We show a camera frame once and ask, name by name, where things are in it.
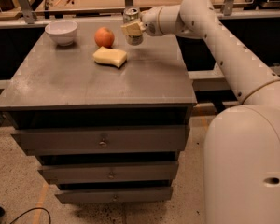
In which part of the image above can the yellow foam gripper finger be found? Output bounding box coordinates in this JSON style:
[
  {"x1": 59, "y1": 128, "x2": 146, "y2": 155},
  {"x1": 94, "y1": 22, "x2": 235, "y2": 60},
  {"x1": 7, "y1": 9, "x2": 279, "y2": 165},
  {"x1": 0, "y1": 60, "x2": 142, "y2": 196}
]
[{"x1": 121, "y1": 20, "x2": 146, "y2": 36}]

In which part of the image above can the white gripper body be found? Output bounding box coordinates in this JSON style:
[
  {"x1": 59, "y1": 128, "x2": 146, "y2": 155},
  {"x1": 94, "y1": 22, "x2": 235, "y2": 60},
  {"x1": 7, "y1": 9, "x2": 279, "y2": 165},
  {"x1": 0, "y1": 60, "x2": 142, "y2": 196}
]
[{"x1": 142, "y1": 7, "x2": 161, "y2": 36}]

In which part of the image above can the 7up soda can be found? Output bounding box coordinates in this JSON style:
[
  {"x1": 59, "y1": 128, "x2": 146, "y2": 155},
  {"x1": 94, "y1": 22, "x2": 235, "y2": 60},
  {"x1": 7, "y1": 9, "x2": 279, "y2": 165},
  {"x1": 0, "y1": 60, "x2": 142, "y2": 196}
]
[{"x1": 121, "y1": 7, "x2": 143, "y2": 46}]

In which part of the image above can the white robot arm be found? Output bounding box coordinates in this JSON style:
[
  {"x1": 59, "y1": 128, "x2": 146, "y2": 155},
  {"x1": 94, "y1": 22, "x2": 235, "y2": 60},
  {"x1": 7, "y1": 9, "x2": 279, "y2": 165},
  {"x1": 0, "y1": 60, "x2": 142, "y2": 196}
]
[{"x1": 121, "y1": 0, "x2": 280, "y2": 224}]

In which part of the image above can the orange fruit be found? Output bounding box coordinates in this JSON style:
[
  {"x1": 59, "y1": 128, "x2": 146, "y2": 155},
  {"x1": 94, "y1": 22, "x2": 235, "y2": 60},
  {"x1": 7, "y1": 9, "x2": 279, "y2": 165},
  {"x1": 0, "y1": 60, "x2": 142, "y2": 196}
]
[{"x1": 94, "y1": 27, "x2": 115, "y2": 48}]

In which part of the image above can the yellow sponge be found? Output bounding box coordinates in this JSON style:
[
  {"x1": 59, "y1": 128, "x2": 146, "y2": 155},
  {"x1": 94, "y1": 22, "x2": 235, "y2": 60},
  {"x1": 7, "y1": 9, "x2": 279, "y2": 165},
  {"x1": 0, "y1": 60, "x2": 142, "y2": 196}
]
[{"x1": 92, "y1": 47, "x2": 127, "y2": 68}]

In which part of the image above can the white bowl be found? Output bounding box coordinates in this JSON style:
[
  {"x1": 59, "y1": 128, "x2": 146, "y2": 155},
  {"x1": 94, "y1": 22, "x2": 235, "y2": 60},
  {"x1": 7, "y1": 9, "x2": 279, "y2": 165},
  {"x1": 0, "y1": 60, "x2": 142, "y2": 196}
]
[{"x1": 45, "y1": 21, "x2": 78, "y2": 46}]

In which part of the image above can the grey drawer cabinet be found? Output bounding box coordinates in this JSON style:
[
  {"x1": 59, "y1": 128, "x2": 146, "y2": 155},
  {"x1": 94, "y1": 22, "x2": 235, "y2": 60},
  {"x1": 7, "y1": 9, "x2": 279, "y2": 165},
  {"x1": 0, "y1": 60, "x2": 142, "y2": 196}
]
[{"x1": 0, "y1": 21, "x2": 196, "y2": 193}]

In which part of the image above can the middle grey drawer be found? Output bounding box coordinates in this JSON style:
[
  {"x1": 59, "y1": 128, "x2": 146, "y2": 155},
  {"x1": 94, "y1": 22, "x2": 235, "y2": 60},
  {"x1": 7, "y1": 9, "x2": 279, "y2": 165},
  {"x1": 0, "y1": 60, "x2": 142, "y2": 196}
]
[{"x1": 38, "y1": 161, "x2": 179, "y2": 184}]

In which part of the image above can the grey drawer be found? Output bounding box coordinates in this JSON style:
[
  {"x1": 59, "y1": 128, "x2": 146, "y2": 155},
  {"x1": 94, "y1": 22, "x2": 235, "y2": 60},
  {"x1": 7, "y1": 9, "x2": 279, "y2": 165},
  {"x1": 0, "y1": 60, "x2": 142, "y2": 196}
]
[
  {"x1": 55, "y1": 187, "x2": 173, "y2": 204},
  {"x1": 12, "y1": 125, "x2": 189, "y2": 156},
  {"x1": 38, "y1": 161, "x2": 179, "y2": 184}
]

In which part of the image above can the top grey drawer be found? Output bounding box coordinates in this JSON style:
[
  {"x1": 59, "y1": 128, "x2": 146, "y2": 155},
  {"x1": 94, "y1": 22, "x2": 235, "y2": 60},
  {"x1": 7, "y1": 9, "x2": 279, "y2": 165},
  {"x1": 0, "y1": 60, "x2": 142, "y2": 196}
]
[{"x1": 12, "y1": 125, "x2": 189, "y2": 156}]

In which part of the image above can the bottom grey drawer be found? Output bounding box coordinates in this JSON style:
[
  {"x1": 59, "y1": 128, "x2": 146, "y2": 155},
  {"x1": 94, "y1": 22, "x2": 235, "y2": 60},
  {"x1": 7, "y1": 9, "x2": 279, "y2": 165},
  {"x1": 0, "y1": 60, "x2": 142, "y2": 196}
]
[{"x1": 55, "y1": 187, "x2": 173, "y2": 204}]

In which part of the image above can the metal railing bracket left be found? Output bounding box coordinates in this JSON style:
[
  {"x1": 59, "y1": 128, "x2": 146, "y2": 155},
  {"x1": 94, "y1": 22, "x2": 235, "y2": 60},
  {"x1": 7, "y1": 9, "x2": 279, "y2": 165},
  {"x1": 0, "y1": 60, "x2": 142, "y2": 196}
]
[{"x1": 18, "y1": 0, "x2": 36, "y2": 24}]

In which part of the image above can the black cable on floor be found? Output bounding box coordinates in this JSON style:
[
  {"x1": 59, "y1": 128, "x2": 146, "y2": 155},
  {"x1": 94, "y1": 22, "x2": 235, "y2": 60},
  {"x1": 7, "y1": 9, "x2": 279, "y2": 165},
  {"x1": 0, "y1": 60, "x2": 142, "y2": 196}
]
[{"x1": 0, "y1": 203, "x2": 52, "y2": 224}]

